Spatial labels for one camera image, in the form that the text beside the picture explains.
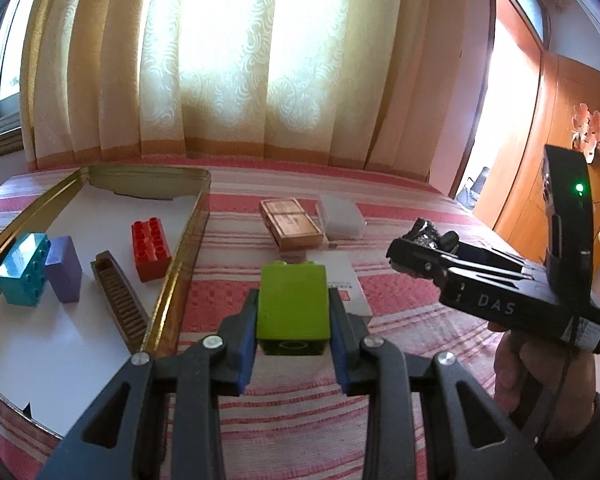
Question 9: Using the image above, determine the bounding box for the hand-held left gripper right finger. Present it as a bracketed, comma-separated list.
[327, 287, 556, 480]

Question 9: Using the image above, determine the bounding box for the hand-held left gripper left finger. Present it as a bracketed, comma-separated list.
[37, 287, 261, 480]

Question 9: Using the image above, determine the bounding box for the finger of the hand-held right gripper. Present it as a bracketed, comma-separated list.
[387, 237, 483, 291]
[441, 231, 547, 287]

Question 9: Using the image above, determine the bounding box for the green toy building block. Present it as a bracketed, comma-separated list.
[256, 260, 331, 357]

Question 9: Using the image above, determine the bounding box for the white cardboard box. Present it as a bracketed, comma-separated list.
[300, 251, 374, 320]

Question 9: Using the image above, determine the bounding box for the clear plastic box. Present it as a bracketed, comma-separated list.
[316, 198, 367, 241]

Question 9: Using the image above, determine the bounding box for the brown ridged harmonica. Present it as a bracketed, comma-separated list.
[90, 250, 151, 356]

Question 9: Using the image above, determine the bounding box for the brown wooden box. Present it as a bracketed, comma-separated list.
[259, 197, 326, 252]

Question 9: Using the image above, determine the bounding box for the red toy building block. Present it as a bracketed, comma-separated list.
[131, 217, 173, 283]

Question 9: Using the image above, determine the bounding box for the gold metal tin box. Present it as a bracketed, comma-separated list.
[0, 164, 212, 441]

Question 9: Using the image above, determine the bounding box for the purple toy building block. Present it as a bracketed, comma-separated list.
[45, 236, 83, 304]

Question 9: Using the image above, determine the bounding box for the teal toy building block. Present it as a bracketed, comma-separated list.
[0, 232, 51, 307]

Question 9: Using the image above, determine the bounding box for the person's right forearm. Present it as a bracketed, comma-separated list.
[525, 392, 600, 467]

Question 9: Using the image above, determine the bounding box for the person's right hand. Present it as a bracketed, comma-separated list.
[487, 321, 597, 427]

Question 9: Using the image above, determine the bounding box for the dark chair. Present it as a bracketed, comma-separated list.
[457, 165, 492, 209]

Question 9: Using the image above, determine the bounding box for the orange wooden wardrobe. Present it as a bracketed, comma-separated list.
[472, 52, 600, 311]

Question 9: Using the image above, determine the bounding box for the cream patterned curtain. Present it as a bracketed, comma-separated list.
[20, 0, 481, 181]

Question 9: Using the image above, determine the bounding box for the sliding glass window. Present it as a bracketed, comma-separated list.
[0, 0, 28, 160]

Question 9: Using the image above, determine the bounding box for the flower wall decoration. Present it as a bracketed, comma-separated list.
[571, 102, 600, 163]

